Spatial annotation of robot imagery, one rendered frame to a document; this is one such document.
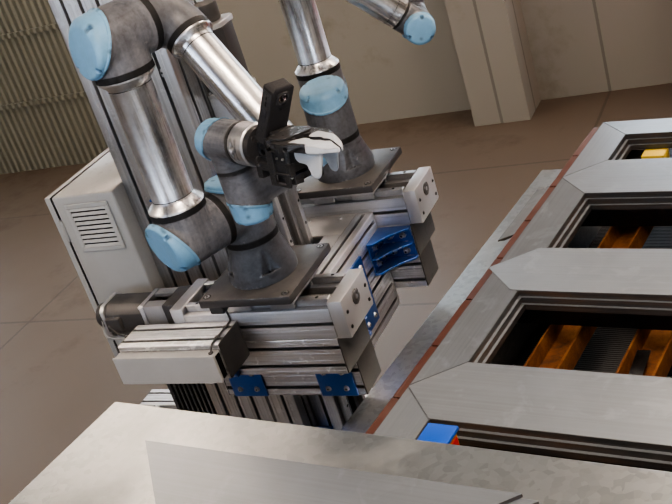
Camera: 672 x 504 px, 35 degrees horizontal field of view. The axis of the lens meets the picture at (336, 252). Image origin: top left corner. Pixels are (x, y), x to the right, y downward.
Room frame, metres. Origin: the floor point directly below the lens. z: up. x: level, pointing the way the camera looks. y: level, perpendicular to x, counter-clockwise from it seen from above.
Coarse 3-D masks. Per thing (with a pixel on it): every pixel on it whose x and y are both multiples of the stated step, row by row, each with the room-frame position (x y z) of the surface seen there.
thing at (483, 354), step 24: (624, 144) 2.55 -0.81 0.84; (648, 144) 2.53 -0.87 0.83; (624, 192) 2.26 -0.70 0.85; (648, 192) 2.22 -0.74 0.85; (576, 216) 2.25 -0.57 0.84; (504, 312) 1.91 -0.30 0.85; (600, 312) 1.85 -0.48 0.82; (624, 312) 1.82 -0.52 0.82; (648, 312) 1.79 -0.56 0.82; (504, 336) 1.86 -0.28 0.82; (480, 360) 1.79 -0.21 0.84; (480, 432) 1.56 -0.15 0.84; (504, 432) 1.53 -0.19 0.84; (528, 432) 1.50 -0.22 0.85; (576, 456) 1.44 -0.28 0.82; (600, 456) 1.41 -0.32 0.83; (624, 456) 1.39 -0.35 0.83; (648, 456) 1.37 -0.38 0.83
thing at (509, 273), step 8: (520, 256) 2.11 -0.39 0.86; (528, 256) 2.10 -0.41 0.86; (504, 264) 2.10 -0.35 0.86; (512, 264) 2.09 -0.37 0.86; (520, 264) 2.08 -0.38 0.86; (504, 272) 2.06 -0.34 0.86; (512, 272) 2.05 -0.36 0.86; (520, 272) 2.04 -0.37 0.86; (504, 280) 2.03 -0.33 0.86; (512, 280) 2.02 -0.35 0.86
